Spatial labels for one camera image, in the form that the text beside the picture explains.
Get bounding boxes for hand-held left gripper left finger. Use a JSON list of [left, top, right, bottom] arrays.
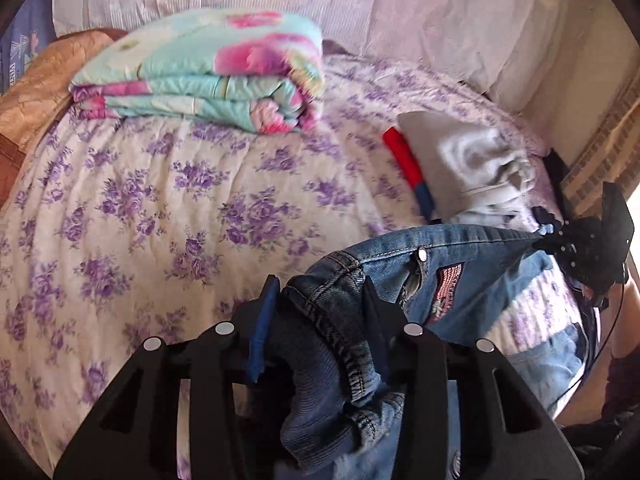
[[52, 274, 282, 480]]

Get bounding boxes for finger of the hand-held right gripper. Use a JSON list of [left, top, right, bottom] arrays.
[[531, 206, 563, 233], [532, 232, 571, 258]]

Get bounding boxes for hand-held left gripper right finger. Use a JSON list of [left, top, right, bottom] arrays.
[[364, 280, 586, 480]]

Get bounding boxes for blue denim pants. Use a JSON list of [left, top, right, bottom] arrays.
[[279, 224, 592, 480]]

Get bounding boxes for person's right forearm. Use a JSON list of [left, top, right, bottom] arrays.
[[575, 287, 640, 413]]

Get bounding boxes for folded grey garment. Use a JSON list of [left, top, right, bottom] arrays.
[[397, 110, 540, 226]]

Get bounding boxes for woven beige mat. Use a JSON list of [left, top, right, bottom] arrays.
[[564, 72, 640, 213]]

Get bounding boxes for person's dark clothing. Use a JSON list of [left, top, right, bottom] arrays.
[[565, 352, 640, 453]]

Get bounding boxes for folded red blue garment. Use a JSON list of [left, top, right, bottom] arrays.
[[382, 127, 437, 221]]

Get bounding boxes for purple floral bed sheet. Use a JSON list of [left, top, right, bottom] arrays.
[[0, 52, 591, 480]]

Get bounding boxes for folded teal pink floral quilt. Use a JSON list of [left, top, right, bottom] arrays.
[[70, 7, 326, 136]]

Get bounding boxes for tan satin pillow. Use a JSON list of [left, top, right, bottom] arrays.
[[0, 29, 128, 161]]

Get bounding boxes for black cable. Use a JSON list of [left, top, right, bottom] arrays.
[[547, 260, 632, 417]]

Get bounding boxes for blue wall poster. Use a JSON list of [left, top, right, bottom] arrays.
[[0, 0, 56, 96]]

